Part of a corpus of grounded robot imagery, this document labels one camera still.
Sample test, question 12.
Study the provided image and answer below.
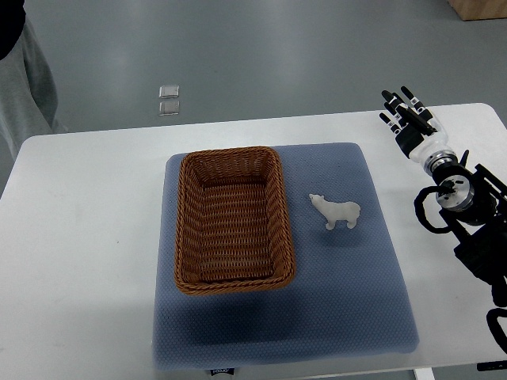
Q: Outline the wooden box corner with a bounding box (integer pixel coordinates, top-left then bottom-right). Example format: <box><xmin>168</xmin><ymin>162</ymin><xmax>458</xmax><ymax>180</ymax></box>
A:
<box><xmin>448</xmin><ymin>0</ymin><xmax>506</xmax><ymax>21</ymax></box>

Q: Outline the black table control panel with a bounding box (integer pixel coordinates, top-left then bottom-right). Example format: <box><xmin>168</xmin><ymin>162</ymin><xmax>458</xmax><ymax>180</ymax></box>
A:
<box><xmin>476</xmin><ymin>360</ymin><xmax>507</xmax><ymax>372</ymax></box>

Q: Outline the upper floor socket plate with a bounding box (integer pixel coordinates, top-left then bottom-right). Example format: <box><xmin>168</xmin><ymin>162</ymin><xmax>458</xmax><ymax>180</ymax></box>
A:
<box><xmin>158</xmin><ymin>85</ymin><xmax>180</xmax><ymax>99</ymax></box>

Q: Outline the brown wicker basket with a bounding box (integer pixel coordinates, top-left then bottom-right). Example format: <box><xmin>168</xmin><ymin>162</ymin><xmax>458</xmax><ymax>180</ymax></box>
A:
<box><xmin>174</xmin><ymin>146</ymin><xmax>296</xmax><ymax>295</ymax></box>

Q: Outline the floor socket plate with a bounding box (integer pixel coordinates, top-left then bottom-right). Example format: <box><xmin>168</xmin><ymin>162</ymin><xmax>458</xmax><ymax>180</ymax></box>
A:
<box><xmin>158</xmin><ymin>85</ymin><xmax>180</xmax><ymax>99</ymax></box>
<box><xmin>158</xmin><ymin>100</ymin><xmax>180</xmax><ymax>116</ymax></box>

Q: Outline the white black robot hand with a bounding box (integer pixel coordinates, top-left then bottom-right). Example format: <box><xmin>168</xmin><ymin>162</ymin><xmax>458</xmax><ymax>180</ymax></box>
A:
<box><xmin>379</xmin><ymin>86</ymin><xmax>450</xmax><ymax>165</ymax></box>

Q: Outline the person in grey trousers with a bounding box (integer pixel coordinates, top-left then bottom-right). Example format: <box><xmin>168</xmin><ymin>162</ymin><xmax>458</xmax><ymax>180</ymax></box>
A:
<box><xmin>0</xmin><ymin>0</ymin><xmax>69</xmax><ymax>174</ymax></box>

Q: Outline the lower floor socket plate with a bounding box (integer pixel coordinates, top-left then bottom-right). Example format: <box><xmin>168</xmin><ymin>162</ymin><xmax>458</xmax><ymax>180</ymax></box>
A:
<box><xmin>158</xmin><ymin>100</ymin><xmax>180</xmax><ymax>116</ymax></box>

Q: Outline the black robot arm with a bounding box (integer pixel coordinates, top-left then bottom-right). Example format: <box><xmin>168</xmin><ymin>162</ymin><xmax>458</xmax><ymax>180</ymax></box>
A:
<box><xmin>414</xmin><ymin>150</ymin><xmax>506</xmax><ymax>351</ymax></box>

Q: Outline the white bear figurine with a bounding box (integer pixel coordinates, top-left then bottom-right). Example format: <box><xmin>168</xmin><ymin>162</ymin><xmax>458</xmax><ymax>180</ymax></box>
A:
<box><xmin>309</xmin><ymin>194</ymin><xmax>360</xmax><ymax>230</ymax></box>

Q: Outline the blue-grey table mat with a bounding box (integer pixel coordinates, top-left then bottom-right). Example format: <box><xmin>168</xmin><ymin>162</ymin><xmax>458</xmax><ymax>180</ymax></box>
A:
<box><xmin>152</xmin><ymin>142</ymin><xmax>418</xmax><ymax>371</ymax></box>

